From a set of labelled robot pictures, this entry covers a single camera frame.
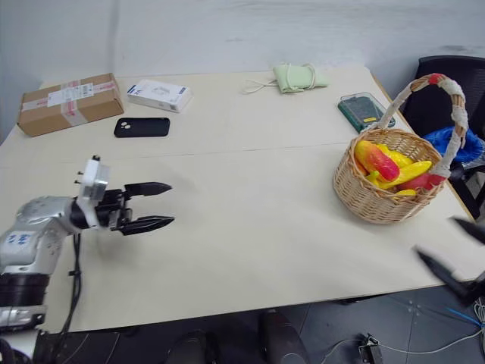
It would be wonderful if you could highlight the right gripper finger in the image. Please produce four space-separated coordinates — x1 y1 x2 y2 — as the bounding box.
448 216 485 244
414 245 474 299

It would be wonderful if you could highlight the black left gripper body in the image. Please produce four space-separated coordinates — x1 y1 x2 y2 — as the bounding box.
95 187 134 233

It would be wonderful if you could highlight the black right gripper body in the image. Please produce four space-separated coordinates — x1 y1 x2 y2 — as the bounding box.
458 269 485 306

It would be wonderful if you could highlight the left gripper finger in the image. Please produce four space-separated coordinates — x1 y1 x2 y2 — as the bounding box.
111 215 176 237
124 181 174 199

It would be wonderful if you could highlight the black phone case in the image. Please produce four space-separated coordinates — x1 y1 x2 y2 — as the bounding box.
113 117 171 139

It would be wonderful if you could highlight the red toy fruit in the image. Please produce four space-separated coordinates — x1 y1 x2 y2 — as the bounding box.
396 172 433 192

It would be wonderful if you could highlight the blue plastic bag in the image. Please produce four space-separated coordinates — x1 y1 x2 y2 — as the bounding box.
423 126 485 165

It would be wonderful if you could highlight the yellow toy banana bunch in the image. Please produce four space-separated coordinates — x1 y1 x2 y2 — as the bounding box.
365 145 433 191

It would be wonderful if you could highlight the white product box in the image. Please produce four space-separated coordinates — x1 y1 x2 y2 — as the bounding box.
126 79 193 114

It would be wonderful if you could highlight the metal floor socket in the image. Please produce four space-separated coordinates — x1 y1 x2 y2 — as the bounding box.
357 332 384 364

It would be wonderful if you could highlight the brown cardboard parcel box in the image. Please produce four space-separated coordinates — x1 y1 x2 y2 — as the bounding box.
17 72 126 137

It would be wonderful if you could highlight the yellow red toy mango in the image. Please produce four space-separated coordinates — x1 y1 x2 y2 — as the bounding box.
355 140 401 183

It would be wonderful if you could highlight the black office chair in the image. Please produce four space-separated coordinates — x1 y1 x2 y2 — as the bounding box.
399 55 485 221

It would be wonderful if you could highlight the green flat device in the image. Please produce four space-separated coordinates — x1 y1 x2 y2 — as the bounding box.
337 91 396 134

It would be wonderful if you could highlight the light green cloth pouch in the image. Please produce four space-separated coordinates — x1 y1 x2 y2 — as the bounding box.
273 63 330 94

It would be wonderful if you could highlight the blue floor cable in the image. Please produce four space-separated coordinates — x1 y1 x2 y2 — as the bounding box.
446 306 485 328

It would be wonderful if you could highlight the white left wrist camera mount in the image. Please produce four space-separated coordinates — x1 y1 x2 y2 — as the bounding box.
74 153 112 231

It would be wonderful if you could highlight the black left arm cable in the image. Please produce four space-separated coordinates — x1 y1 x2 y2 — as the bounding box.
56 231 85 338

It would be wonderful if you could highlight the white floor cable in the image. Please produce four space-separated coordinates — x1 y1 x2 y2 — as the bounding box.
324 325 485 358

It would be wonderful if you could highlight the wicker basket with handle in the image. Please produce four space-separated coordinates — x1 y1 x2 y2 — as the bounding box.
333 72 468 226

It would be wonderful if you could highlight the green pouch with cord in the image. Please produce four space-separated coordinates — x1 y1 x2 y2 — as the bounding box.
242 63 318 96

